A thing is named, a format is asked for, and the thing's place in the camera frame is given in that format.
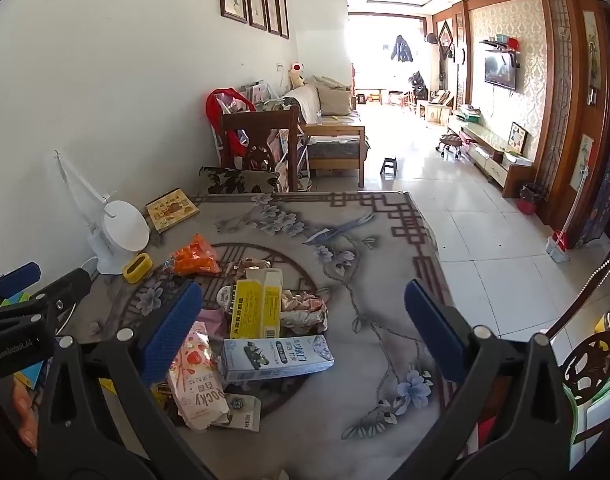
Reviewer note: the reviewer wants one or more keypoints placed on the plush toy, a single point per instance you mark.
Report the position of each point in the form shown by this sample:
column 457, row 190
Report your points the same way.
column 297, row 75

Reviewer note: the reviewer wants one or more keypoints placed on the red waste bin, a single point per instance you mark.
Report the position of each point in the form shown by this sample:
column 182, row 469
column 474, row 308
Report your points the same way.
column 529, row 200

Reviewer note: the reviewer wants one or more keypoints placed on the blue printed door curtain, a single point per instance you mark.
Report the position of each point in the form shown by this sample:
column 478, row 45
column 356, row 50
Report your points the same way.
column 605, row 200

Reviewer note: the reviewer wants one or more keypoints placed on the round wheeled stool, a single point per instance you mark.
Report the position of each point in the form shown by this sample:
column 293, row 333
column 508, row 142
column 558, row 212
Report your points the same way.
column 450, row 142

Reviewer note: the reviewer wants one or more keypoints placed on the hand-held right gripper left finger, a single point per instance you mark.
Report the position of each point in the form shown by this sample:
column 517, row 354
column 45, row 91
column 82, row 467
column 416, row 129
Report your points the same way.
column 170, row 332

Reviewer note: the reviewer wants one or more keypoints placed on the yellow medicine box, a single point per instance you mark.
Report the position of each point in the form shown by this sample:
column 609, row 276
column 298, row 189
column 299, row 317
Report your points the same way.
column 250, row 310

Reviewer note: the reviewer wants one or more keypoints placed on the brown wrapper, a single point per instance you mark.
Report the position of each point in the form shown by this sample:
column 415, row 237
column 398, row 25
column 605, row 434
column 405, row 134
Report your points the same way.
column 247, row 265

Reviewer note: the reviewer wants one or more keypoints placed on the wall shelf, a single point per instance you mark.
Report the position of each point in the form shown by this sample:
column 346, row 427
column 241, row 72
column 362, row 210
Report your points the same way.
column 500, row 46

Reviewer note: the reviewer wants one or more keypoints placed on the red cloth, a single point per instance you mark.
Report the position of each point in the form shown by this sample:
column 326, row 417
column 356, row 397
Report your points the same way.
column 220, row 105

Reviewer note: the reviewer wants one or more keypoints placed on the carved wooden chair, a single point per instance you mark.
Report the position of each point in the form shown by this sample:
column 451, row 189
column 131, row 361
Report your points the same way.
column 585, row 365

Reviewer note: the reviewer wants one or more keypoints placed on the yellow digital timer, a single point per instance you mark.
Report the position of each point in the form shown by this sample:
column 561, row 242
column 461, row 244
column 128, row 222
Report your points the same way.
column 137, row 267

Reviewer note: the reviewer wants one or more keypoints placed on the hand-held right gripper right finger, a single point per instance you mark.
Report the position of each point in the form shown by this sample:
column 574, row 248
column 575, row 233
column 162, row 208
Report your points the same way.
column 435, row 332

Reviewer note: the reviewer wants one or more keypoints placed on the pink white wrapper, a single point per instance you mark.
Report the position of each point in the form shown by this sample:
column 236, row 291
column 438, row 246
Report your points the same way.
column 305, row 310

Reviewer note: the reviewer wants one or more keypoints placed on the floral seat cushion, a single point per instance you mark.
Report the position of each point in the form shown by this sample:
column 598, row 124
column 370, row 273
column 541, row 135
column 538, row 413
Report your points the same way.
column 235, row 180

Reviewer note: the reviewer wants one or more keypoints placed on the small white carton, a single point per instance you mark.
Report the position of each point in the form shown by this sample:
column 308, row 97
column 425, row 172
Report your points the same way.
column 242, row 410

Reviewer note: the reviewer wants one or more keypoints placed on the dark wooden chair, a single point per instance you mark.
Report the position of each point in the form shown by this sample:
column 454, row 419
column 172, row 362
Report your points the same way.
column 257, row 122

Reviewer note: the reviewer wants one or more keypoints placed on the diamond wall decoration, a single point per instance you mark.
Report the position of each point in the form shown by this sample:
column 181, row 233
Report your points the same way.
column 445, row 36

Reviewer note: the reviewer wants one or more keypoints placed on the white desk lamp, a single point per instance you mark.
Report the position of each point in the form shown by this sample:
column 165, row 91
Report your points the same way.
column 125, row 232

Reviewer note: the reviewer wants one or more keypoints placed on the pink plastic wrapper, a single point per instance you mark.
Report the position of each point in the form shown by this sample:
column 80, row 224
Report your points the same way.
column 212, row 320

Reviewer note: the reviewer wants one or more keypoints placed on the wooden sofa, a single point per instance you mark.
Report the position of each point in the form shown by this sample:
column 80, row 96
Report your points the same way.
column 335, row 127

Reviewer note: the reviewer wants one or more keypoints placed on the yellow cartoon notebook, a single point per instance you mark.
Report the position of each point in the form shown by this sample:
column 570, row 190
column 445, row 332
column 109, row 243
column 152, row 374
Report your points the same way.
column 172, row 208

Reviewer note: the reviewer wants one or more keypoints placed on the white round cup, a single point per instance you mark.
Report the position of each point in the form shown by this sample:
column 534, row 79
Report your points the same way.
column 228, row 297

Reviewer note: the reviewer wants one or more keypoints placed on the short wall scroll painting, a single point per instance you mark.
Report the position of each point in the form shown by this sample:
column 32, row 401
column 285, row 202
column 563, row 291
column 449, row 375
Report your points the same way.
column 583, row 160

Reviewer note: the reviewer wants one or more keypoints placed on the television cabinet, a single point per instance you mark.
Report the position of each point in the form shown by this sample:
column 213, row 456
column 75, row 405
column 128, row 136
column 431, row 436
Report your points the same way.
column 490, row 152

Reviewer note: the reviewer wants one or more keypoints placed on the beige sofa pillow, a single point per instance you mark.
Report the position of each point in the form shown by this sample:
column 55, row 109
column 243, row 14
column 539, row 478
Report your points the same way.
column 332, row 96

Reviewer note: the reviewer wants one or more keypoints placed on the red broom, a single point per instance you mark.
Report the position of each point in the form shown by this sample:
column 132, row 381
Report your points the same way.
column 561, row 241

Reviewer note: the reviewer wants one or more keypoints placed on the grey dustpan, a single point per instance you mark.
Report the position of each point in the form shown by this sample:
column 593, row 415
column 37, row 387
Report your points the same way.
column 555, row 253

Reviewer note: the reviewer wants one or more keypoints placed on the green rimmed bin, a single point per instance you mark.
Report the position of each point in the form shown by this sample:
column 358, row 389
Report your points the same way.
column 575, row 410

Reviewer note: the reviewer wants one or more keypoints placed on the long wall scroll painting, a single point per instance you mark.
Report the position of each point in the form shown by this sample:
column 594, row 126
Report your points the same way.
column 591, row 55

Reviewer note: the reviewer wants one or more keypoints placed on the orange snack bag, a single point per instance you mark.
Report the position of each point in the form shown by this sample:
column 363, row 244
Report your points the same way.
column 192, row 257

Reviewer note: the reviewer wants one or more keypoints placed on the small black stool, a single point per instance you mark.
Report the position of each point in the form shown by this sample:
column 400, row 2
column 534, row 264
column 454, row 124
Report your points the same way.
column 389, row 165

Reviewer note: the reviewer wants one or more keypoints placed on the person's left hand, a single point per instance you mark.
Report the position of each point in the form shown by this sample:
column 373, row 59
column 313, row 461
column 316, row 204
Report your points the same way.
column 25, row 410

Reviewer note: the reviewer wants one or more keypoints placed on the blue white milk carton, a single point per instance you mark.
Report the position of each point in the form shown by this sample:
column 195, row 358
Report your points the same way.
column 280, row 356

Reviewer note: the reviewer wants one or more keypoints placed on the pink strawberry snack packet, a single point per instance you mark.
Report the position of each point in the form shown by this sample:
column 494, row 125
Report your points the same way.
column 197, row 385

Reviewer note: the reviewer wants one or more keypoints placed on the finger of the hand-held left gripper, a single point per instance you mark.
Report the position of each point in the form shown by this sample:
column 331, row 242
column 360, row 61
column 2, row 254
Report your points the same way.
column 20, row 272
column 65, row 287

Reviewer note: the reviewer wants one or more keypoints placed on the dark hanging jacket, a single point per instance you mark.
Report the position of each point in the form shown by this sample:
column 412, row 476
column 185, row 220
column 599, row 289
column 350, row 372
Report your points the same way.
column 401, row 49

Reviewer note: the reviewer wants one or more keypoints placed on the wall television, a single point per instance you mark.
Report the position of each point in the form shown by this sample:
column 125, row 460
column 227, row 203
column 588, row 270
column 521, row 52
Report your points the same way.
column 500, row 72

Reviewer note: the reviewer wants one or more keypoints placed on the framed geometric picture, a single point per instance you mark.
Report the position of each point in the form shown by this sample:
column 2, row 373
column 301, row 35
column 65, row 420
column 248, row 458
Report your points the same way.
column 517, row 137

